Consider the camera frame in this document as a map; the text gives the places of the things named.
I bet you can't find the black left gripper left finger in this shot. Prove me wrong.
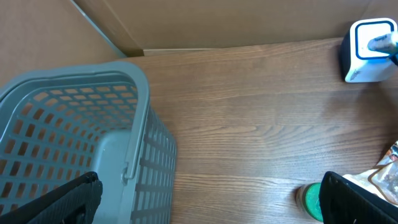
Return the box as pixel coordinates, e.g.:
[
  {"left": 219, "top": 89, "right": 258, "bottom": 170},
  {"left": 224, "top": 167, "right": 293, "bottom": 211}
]
[{"left": 1, "top": 171, "right": 103, "bottom": 224}]

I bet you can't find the green Kleenex tissue pack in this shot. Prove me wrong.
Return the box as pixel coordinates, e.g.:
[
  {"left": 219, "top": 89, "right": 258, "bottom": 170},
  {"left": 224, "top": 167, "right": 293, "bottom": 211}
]
[{"left": 368, "top": 31, "right": 397, "bottom": 55}]

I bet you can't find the dried mushroom pouch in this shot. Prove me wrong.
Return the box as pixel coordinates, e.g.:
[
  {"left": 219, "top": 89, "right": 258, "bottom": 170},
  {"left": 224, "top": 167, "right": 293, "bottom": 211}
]
[{"left": 343, "top": 142, "right": 398, "bottom": 207}]

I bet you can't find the green lid jar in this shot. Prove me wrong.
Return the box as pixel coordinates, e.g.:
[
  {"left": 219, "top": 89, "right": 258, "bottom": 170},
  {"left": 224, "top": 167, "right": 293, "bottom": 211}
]
[{"left": 295, "top": 182, "right": 323, "bottom": 222}]

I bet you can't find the white barcode scanner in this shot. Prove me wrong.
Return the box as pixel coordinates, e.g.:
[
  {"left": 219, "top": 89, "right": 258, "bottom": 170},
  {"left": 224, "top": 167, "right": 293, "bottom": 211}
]
[{"left": 339, "top": 18, "right": 397, "bottom": 83}]

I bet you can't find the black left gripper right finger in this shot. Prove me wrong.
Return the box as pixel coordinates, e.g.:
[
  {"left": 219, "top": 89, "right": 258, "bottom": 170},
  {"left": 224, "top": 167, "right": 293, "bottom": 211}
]
[{"left": 319, "top": 171, "right": 397, "bottom": 224}]

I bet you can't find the dark plastic mesh basket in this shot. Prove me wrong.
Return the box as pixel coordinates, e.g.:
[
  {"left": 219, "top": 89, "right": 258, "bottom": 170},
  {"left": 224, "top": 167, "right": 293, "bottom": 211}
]
[{"left": 1, "top": 62, "right": 177, "bottom": 223}]

